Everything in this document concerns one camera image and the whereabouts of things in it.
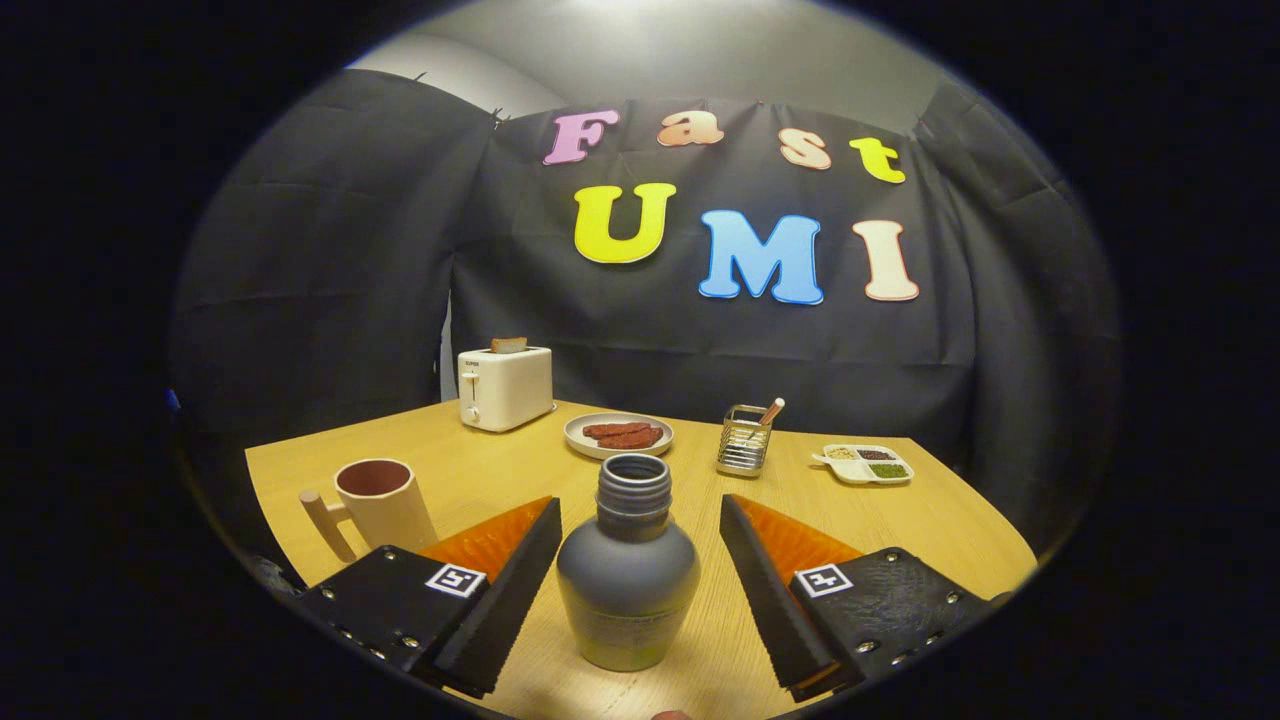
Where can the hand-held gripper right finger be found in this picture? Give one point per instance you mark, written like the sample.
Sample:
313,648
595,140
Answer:
775,620

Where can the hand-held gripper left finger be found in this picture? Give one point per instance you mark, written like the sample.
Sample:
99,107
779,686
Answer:
505,620

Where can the silver juice bottle green label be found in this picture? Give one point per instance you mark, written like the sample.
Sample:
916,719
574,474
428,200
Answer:
628,580

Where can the wooden table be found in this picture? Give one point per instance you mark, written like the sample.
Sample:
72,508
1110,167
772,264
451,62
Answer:
900,540

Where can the white divided condiment dish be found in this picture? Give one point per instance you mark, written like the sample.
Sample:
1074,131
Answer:
850,474

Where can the round grey plate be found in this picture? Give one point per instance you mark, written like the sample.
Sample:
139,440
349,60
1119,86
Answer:
580,437

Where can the red meat slice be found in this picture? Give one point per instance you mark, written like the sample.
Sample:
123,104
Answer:
612,429
635,440

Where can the white toaster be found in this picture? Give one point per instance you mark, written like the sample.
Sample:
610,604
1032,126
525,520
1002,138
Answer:
505,390

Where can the toast slice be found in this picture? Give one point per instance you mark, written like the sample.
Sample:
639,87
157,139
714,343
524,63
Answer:
508,345

